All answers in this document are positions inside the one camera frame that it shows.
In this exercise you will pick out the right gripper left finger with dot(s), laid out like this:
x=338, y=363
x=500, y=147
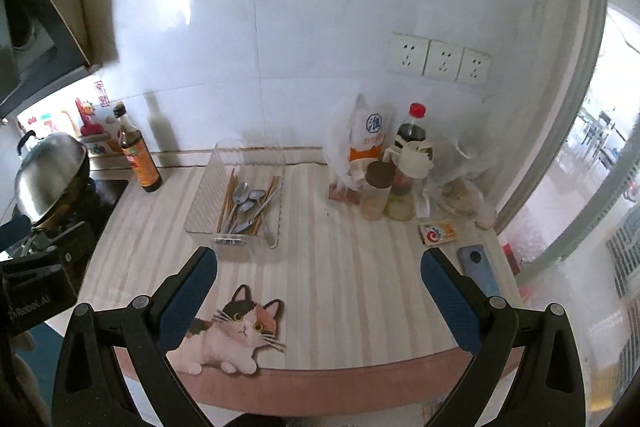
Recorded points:
x=89, y=387

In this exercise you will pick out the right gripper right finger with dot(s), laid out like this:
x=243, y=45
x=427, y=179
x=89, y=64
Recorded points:
x=547, y=390

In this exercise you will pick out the steel spoon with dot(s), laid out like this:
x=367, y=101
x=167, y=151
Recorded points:
x=239, y=194
x=242, y=227
x=267, y=202
x=252, y=199

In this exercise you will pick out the wooden chopstick green band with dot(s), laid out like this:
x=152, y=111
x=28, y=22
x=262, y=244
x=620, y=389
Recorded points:
x=226, y=202

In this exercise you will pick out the black stove top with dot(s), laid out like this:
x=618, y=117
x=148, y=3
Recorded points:
x=102, y=197

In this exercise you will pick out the steel wok lid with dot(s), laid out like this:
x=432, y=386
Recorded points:
x=53, y=169

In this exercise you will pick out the blue smartphone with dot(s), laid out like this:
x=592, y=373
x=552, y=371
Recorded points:
x=475, y=264

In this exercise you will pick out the orange label sauce bottle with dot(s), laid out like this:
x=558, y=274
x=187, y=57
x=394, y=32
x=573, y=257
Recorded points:
x=134, y=148

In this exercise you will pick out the orange seasoning packet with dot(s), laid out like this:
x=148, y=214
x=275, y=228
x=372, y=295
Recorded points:
x=435, y=233

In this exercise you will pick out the clear plastic utensil tray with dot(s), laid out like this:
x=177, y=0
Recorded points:
x=255, y=164

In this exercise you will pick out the striped cat table mat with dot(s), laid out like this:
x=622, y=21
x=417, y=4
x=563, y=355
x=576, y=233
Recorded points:
x=360, y=332

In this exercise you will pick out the range hood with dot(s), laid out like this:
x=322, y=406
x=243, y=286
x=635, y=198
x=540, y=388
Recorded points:
x=45, y=46

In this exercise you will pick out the clear plastic bag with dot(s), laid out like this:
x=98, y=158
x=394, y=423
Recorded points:
x=461, y=157

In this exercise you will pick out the wooden chopstick plain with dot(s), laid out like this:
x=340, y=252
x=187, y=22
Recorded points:
x=273, y=190

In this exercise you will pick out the white lid oil dispenser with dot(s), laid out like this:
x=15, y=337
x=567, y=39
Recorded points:
x=413, y=162

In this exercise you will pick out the brown lid glass jar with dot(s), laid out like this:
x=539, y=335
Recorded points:
x=376, y=188

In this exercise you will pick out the red cap dark bottle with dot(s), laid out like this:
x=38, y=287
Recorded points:
x=412, y=128

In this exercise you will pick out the white salt bag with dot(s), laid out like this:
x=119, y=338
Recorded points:
x=355, y=137

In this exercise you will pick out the white wall socket panel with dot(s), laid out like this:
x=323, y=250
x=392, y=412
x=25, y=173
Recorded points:
x=436, y=60

